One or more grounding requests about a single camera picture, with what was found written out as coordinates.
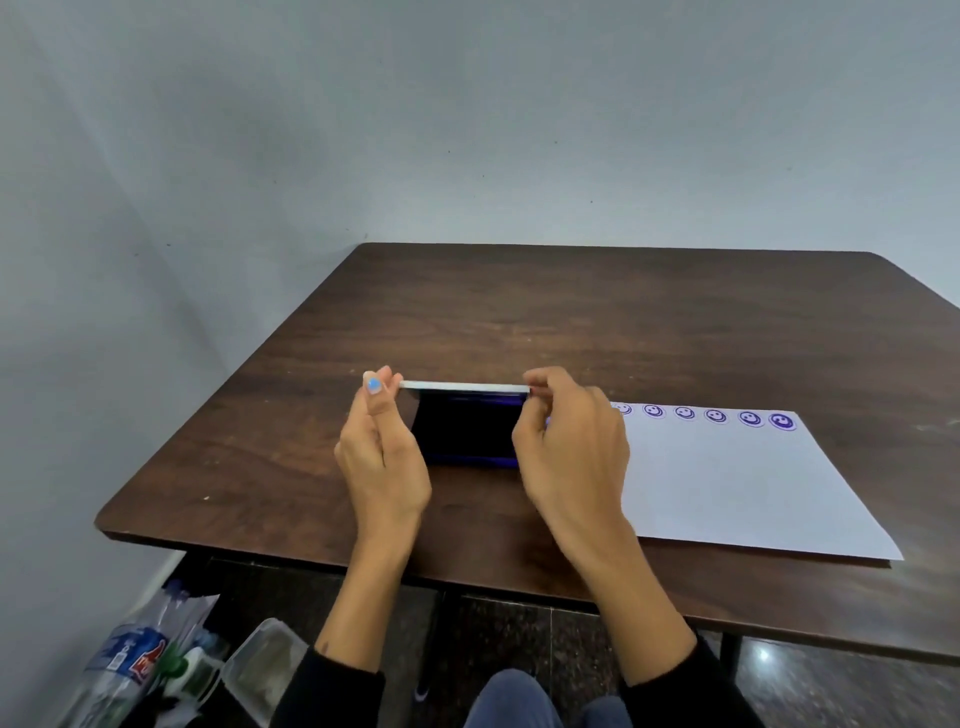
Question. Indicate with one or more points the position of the person's left hand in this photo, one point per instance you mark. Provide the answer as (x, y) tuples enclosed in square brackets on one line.
[(382, 472)]

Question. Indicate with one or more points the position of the person's right hand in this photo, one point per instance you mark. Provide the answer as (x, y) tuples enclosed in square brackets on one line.
[(577, 457)]

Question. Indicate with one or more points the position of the person's right thumb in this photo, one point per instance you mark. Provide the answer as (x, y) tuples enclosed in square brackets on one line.
[(529, 427)]

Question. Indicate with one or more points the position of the person's left thumb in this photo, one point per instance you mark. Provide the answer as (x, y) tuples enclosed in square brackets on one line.
[(379, 401)]

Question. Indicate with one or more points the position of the dark stamp ink pad case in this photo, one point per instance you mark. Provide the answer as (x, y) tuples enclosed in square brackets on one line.
[(469, 427)]

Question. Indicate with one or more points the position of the person's right forearm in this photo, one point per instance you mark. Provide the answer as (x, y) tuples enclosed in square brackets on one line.
[(645, 622)]

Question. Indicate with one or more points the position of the person's left forearm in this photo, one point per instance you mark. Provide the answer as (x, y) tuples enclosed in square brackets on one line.
[(360, 600)]

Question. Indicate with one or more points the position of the white paper sheet purple stamps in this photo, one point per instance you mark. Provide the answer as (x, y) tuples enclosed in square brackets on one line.
[(750, 487)]

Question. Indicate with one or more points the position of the person's blue jeans legs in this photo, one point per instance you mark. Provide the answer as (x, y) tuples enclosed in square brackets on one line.
[(525, 705)]

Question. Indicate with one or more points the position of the person's black shoe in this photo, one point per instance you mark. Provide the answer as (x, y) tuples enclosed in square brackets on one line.
[(423, 686)]

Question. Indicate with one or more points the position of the clear plastic food container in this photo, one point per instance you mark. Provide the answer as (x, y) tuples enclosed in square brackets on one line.
[(262, 667)]

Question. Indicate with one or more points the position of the black metal table leg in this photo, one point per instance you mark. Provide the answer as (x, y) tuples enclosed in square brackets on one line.
[(732, 656)]

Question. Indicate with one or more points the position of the green capped plastic bottle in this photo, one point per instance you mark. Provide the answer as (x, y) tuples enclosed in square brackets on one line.
[(187, 671)]

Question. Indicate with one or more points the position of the clear plastic bottle blue label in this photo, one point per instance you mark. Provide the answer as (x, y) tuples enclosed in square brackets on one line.
[(127, 660)]

